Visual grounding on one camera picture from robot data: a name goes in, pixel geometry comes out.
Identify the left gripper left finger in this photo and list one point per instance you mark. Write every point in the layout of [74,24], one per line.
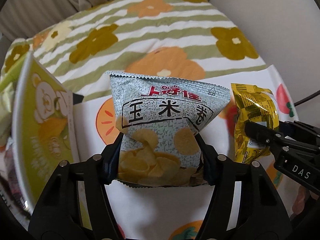
[110,156]

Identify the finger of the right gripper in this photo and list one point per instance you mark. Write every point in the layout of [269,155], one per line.
[261,137]
[299,131]

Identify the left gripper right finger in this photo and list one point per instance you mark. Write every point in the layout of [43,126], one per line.
[209,159]

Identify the gold yellow snack bag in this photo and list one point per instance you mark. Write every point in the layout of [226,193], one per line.
[258,105]

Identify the white corn roll bag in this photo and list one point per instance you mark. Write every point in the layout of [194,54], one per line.
[160,118]

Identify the green white cardboard box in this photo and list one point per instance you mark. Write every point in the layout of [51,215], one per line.
[37,133]

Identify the floral striped quilt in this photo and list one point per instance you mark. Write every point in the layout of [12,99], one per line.
[189,39]

